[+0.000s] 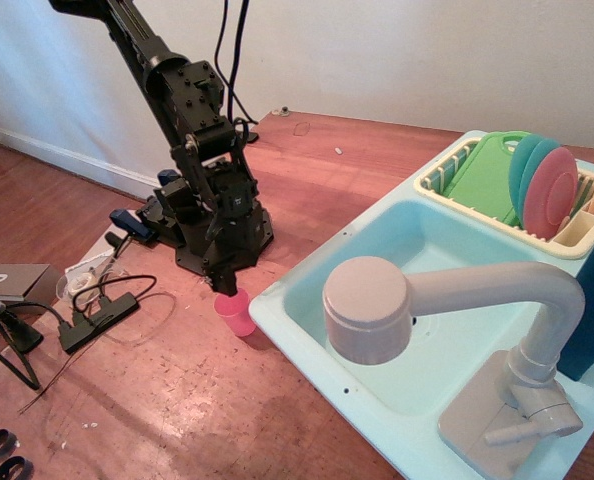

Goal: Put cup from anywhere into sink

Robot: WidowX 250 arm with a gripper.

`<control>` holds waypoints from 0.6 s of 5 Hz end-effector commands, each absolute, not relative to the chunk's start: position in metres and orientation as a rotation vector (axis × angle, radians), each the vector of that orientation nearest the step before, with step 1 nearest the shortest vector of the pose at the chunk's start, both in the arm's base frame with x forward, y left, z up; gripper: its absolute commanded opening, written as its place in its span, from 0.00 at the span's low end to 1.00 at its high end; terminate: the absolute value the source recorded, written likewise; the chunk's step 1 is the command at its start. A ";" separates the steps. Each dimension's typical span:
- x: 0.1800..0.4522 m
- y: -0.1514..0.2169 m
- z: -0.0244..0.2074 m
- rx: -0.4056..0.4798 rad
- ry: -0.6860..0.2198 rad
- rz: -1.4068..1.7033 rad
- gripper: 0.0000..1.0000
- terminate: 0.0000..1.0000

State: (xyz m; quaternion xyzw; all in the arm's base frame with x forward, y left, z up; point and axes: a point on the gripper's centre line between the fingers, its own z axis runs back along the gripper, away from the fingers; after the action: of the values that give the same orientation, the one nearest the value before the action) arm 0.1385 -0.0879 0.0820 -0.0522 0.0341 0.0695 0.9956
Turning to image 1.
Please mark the green cutting board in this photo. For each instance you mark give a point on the green cutting board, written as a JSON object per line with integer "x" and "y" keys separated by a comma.
{"x": 482, "y": 181}

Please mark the black power adapter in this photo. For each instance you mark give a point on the black power adapter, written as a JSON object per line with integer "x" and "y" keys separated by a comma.
{"x": 24, "y": 337}

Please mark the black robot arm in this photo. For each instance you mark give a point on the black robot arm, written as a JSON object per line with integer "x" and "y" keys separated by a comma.
{"x": 207, "y": 207}

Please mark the light blue toy sink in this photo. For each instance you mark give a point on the light blue toy sink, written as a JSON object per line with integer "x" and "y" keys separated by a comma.
{"x": 418, "y": 235}

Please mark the blue clamp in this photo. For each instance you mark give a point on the blue clamp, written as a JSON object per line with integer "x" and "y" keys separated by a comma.
{"x": 127, "y": 221}

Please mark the teal plastic plate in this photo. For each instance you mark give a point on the teal plastic plate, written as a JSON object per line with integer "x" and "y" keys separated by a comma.
{"x": 527, "y": 156}

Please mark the grey box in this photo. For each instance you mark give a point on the grey box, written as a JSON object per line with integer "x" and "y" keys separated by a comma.
{"x": 28, "y": 283}

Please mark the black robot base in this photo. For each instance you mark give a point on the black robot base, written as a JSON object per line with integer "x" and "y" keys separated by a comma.
{"x": 177, "y": 219}

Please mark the clear plastic tape roll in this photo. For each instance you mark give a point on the clear plastic tape roll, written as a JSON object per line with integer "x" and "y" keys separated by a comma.
{"x": 81, "y": 287}

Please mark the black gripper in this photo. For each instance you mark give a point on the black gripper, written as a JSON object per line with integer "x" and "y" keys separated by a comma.
{"x": 235, "y": 232}

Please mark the cream dish rack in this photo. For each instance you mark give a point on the cream dish rack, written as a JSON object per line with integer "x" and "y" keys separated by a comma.
{"x": 575, "y": 238}

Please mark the black usb hub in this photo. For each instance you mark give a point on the black usb hub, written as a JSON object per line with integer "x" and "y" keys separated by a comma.
{"x": 85, "y": 329}

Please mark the pink plastic cup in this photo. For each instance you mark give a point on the pink plastic cup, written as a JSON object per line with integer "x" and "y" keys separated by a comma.
{"x": 234, "y": 311}

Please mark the pink plastic plate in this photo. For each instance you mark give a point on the pink plastic plate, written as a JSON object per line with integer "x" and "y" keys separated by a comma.
{"x": 550, "y": 194}

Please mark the grey toy faucet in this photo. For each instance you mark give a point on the grey toy faucet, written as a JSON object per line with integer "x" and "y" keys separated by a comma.
{"x": 477, "y": 345}

